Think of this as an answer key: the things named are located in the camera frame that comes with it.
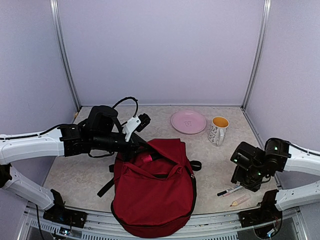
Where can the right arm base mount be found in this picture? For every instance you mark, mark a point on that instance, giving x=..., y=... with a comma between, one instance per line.
x=258, y=216

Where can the aluminium corner post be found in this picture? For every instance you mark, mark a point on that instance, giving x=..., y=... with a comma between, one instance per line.
x=258, y=53
x=63, y=53

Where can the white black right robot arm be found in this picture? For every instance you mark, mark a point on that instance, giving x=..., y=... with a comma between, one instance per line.
x=254, y=164

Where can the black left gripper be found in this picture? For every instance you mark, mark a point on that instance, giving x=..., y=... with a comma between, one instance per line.
x=133, y=147

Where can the red student backpack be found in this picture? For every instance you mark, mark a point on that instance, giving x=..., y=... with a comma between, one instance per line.
x=157, y=198

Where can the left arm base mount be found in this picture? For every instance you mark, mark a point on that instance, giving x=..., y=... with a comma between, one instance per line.
x=66, y=216

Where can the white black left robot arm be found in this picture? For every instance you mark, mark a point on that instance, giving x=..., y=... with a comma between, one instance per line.
x=101, y=130

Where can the right aluminium corner post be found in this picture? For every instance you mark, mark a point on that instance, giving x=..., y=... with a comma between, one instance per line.
x=258, y=53

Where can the patterned mug orange inside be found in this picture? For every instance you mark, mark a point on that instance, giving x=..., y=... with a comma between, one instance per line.
x=218, y=130

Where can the left aluminium corner post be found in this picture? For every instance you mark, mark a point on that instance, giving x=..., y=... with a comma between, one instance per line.
x=63, y=53

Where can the white pen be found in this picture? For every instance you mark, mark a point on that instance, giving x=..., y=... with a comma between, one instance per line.
x=239, y=187

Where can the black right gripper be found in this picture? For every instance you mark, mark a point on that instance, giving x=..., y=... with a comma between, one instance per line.
x=237, y=175

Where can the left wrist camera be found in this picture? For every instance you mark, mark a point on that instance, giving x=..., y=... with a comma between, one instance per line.
x=144, y=121

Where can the pink highlighter black cap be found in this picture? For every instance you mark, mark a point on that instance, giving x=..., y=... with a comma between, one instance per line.
x=146, y=158

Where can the aluminium front rail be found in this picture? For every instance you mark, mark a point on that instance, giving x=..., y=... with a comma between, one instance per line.
x=213, y=226

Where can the blue capped marker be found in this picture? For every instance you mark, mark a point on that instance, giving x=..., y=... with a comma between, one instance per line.
x=223, y=192

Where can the pink plastic plate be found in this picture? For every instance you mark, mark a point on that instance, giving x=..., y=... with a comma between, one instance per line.
x=188, y=122

